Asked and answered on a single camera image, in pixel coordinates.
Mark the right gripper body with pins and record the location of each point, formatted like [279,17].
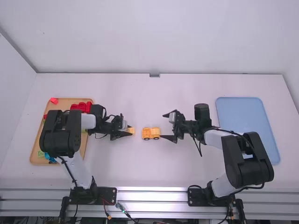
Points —
[180,127]

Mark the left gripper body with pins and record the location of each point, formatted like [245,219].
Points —
[112,127]

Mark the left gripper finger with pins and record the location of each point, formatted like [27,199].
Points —
[123,134]

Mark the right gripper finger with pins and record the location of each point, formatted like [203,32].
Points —
[170,114]
[169,137]

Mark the yellow toy brick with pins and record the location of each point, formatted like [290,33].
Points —
[132,130]

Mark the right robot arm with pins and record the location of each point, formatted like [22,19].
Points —
[245,163]

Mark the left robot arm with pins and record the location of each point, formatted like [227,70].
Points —
[70,137]

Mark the yellow toy car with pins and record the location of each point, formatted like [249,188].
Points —
[151,133]

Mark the small red toy brick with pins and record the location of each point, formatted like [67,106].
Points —
[54,101]

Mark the silver rails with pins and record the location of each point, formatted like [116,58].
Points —
[149,198]

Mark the blue mat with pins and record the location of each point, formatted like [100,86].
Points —
[245,126]

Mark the blue toy brick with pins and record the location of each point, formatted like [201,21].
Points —
[47,156]

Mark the small circuit board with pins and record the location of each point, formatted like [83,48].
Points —
[121,207]

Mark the green toy brick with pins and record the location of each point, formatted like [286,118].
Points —
[41,154]

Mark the tan tray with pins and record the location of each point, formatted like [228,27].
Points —
[37,142]

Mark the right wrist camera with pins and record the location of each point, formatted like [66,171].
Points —
[172,117]

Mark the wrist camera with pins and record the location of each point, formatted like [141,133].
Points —
[172,117]
[124,124]

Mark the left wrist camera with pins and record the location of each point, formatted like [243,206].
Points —
[124,124]

